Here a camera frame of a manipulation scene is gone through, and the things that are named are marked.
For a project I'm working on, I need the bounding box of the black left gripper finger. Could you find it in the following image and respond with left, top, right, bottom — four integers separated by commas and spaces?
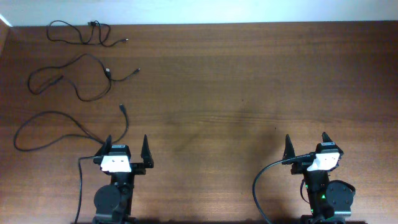
141, 134, 154, 168
95, 135, 112, 157

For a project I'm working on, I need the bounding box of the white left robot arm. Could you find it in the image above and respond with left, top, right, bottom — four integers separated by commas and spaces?
92, 136, 154, 224

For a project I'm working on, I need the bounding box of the thin black separated cable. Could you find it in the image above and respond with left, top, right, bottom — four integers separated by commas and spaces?
45, 19, 129, 48

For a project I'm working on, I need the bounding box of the black USB cable bundle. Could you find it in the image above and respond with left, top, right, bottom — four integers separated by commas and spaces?
13, 104, 130, 152

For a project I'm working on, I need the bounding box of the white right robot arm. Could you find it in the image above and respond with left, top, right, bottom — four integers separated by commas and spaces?
282, 133, 356, 224

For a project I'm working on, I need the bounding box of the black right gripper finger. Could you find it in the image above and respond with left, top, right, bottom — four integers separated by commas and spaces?
282, 134, 295, 165
321, 132, 344, 156

